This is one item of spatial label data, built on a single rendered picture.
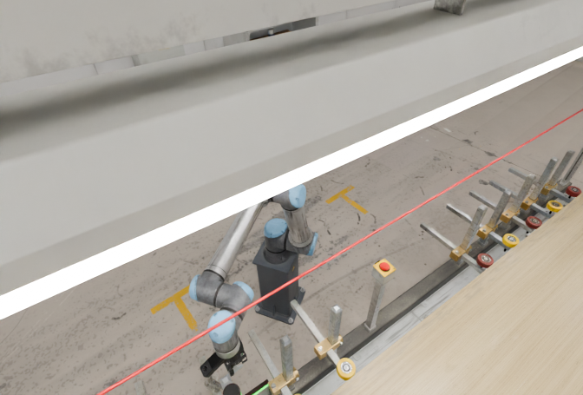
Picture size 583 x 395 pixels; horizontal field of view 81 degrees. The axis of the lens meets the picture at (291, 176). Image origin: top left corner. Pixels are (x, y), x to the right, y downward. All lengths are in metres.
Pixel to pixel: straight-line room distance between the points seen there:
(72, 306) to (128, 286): 0.42
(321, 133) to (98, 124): 0.13
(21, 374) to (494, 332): 2.93
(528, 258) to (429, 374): 0.93
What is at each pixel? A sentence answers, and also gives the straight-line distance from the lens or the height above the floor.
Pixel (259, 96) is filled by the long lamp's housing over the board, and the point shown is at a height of 2.38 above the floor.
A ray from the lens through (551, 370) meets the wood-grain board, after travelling 1.98.
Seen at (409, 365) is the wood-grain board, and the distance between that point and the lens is 1.75.
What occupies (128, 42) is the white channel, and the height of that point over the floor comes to 2.42.
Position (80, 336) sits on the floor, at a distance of 3.17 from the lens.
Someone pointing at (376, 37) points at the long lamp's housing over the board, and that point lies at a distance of 0.29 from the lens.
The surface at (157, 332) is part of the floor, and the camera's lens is 2.94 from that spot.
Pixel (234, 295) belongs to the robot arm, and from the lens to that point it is 1.31.
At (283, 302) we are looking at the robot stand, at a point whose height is 0.20.
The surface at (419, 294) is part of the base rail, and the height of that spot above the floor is 0.70.
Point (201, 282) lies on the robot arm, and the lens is 1.36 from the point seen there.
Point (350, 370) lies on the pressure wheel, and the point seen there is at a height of 0.90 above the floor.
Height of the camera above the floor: 2.47
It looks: 39 degrees down
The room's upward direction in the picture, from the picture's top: 1 degrees counter-clockwise
